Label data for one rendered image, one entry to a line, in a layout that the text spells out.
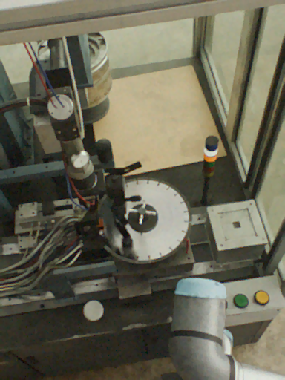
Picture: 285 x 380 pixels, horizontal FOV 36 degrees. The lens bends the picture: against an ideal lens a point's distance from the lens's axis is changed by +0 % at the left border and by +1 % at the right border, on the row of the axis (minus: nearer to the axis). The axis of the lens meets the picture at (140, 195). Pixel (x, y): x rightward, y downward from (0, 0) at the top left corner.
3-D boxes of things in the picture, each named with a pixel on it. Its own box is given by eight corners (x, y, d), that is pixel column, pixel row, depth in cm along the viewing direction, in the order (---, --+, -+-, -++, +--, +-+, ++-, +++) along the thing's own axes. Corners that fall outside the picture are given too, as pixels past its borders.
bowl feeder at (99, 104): (113, 82, 223) (104, 20, 193) (120, 127, 207) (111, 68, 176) (53, 90, 222) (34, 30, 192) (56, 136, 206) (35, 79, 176)
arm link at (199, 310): (192, 381, 138) (164, 333, 93) (197, 333, 146) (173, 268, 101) (231, 387, 135) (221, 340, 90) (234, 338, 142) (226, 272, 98)
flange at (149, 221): (164, 220, 156) (164, 216, 154) (139, 237, 153) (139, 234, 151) (145, 199, 161) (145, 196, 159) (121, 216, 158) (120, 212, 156)
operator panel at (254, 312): (267, 289, 161) (275, 274, 149) (277, 319, 156) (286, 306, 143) (192, 301, 161) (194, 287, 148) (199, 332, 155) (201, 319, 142)
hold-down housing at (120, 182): (128, 204, 147) (123, 170, 130) (128, 216, 144) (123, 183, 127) (112, 205, 147) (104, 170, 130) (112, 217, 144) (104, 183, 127)
